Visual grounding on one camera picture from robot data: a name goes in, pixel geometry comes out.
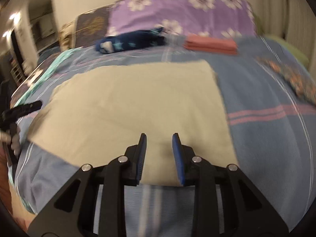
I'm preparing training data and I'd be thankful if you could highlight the beige cotton garment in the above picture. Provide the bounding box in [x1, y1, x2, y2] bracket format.
[27, 60, 237, 186]

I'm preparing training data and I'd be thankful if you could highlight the white-gloved left hand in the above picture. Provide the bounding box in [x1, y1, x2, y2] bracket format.
[0, 128, 21, 157]

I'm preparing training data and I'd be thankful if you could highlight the teal patterned sheet edge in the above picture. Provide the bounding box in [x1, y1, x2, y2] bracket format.
[13, 48, 80, 107]

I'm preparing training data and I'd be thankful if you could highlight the blue plaid fleece blanket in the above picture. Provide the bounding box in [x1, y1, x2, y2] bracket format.
[13, 37, 315, 236]

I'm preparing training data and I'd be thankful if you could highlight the dark tree-print pillow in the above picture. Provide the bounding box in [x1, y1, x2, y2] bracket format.
[74, 4, 113, 48]

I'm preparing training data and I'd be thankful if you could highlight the floral patterned small cloth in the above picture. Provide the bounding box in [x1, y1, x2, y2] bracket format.
[257, 58, 315, 106]

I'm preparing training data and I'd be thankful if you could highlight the navy star-print folded garment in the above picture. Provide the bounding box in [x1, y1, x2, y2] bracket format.
[95, 27, 165, 54]

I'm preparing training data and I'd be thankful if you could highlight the green bedding edge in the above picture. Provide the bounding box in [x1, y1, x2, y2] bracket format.
[264, 35, 309, 68]

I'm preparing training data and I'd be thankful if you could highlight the pink folded garment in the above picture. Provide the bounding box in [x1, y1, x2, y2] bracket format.
[183, 35, 237, 55]

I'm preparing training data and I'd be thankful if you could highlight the purple floral pillow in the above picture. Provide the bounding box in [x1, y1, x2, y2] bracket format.
[107, 0, 257, 39]

